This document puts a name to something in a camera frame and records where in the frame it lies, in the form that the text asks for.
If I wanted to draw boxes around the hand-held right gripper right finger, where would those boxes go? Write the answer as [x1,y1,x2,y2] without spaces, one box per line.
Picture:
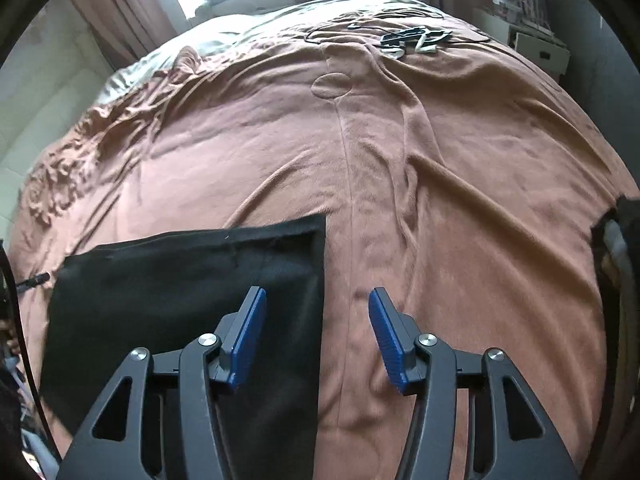
[368,287,581,480]

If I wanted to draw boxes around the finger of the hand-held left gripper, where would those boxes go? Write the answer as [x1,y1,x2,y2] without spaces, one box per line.
[16,272,52,292]

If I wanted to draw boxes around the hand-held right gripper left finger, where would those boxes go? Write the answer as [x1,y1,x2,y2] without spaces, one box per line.
[57,286,268,480]

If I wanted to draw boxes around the black cloth garment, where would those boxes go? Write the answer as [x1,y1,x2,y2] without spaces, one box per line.
[40,214,327,480]

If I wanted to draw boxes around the brown fleece blanket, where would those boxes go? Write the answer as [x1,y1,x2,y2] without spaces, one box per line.
[7,10,628,480]

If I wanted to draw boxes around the dark bag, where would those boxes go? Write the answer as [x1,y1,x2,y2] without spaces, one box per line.
[590,194,640,361]

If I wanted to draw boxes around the pale green bed sheet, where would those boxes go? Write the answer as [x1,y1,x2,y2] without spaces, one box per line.
[100,0,418,106]

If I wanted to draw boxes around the white nightstand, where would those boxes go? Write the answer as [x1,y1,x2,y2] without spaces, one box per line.
[472,5,572,82]

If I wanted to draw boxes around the black thick cable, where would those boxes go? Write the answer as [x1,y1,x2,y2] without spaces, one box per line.
[0,240,53,443]

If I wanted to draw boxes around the black device with cables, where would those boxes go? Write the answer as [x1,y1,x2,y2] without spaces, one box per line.
[304,10,493,59]

